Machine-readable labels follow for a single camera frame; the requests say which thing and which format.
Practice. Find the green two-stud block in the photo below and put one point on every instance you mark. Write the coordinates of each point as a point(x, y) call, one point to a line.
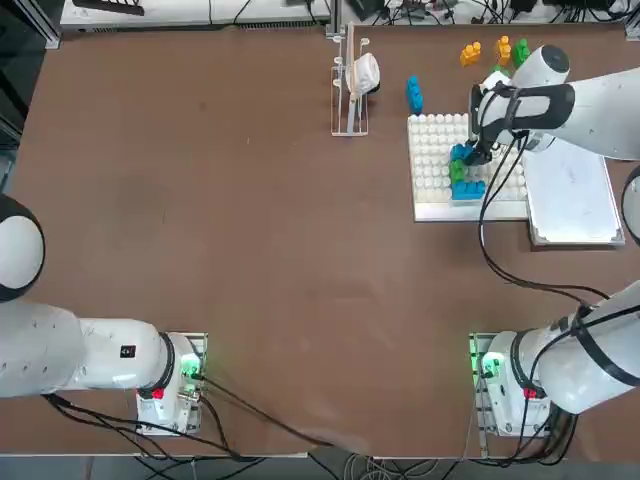
point(521, 51)
point(457, 172)
point(500, 69)

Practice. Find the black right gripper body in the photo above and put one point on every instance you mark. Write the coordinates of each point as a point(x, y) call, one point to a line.
point(487, 141)

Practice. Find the white studded baseplate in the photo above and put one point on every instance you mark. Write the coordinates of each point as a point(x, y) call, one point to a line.
point(430, 150)

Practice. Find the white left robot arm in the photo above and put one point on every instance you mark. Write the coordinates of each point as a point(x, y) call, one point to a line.
point(50, 350)

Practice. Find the white cup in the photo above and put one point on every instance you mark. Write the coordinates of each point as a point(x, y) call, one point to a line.
point(367, 72)

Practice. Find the aluminium frame post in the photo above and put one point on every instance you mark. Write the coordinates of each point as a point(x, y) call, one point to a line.
point(632, 27)
point(54, 30)

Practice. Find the blue three-stud block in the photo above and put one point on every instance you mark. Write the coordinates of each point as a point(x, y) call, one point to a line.
point(467, 192)
point(457, 152)
point(415, 94)

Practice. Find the yellow two-stud block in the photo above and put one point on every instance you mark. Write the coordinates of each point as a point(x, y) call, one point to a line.
point(471, 54)
point(503, 50)

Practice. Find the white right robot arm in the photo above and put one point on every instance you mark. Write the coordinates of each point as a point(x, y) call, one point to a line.
point(600, 110)

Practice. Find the grey aluminium camera post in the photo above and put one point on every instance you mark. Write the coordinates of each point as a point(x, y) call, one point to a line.
point(334, 12)

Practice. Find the black power strip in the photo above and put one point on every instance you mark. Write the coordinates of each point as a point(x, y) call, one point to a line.
point(110, 6)

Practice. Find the whiteboard with metal frame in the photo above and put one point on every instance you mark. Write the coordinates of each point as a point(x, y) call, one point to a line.
point(575, 200)

